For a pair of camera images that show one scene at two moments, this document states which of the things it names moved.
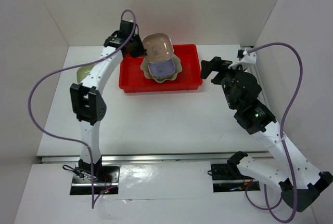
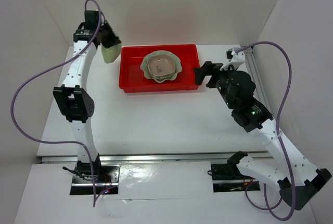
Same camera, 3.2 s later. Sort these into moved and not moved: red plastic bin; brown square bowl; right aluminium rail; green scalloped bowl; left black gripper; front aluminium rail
Moved: brown square bowl; left black gripper
Not moved: red plastic bin; green scalloped bowl; right aluminium rail; front aluminium rail
